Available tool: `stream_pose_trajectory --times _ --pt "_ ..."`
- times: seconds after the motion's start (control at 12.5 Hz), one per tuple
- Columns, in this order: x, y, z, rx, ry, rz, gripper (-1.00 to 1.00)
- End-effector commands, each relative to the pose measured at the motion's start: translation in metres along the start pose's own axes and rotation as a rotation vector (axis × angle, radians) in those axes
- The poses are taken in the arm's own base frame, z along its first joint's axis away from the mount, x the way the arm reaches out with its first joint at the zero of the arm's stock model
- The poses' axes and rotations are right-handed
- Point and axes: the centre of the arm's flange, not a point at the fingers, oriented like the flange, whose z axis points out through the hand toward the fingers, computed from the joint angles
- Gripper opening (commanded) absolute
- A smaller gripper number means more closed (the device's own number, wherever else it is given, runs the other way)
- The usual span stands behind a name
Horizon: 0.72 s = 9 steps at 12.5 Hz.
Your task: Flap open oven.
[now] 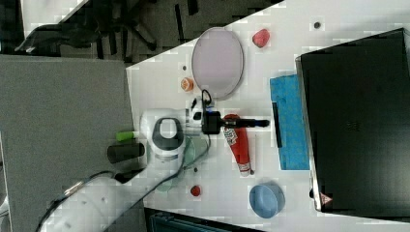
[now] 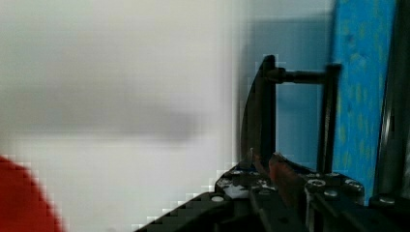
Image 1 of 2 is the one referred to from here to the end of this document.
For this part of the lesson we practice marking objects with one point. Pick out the dark teal bin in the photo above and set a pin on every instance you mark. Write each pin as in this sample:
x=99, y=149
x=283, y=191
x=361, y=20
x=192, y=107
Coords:
x=162, y=221

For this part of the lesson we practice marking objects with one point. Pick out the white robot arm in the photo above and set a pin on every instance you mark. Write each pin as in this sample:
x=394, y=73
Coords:
x=93, y=205

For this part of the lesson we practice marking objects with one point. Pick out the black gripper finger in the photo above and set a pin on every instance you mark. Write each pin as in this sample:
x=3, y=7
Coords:
x=245, y=122
x=246, y=126

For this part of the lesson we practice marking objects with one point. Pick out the red ketchup bottle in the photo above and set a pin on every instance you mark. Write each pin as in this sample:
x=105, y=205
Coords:
x=237, y=139

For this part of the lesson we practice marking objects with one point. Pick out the black cylinder holder lower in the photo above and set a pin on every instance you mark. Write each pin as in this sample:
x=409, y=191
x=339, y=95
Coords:
x=124, y=177

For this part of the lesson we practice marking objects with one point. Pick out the light green cup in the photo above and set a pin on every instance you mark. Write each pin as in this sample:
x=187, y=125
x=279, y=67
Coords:
x=196, y=148

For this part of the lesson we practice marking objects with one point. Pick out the black cylinder holder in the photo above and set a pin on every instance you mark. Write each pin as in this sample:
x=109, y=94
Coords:
x=122, y=152
x=124, y=177

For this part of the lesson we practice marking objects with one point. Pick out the lavender oval plate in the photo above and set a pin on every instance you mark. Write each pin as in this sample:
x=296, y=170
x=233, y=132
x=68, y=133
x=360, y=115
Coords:
x=217, y=62

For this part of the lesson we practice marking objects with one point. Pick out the blue bowl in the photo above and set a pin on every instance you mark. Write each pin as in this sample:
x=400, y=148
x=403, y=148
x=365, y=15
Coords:
x=266, y=199

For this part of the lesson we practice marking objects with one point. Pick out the red strawberry toy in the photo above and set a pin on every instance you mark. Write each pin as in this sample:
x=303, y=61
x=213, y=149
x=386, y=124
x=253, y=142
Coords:
x=261, y=38

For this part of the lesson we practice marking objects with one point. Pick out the green marker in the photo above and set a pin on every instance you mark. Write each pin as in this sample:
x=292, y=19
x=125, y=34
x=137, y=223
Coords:
x=126, y=135

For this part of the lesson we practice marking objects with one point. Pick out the light green dish rack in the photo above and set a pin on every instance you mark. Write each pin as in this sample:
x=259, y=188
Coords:
x=173, y=183

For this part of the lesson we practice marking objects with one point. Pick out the small red tomato toy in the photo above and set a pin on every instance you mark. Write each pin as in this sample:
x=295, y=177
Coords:
x=195, y=191

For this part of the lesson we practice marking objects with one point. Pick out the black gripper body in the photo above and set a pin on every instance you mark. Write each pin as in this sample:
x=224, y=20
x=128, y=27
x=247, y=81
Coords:
x=211, y=122

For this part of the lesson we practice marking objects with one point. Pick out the black cylinder holder upper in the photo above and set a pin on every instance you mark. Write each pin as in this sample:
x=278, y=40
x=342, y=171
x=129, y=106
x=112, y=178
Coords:
x=122, y=152

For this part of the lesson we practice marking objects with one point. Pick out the orange half toy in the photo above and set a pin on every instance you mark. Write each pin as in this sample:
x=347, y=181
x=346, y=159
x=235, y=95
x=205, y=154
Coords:
x=187, y=84

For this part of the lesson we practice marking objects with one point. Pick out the black office chair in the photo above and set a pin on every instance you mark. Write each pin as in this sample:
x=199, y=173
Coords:
x=80, y=23

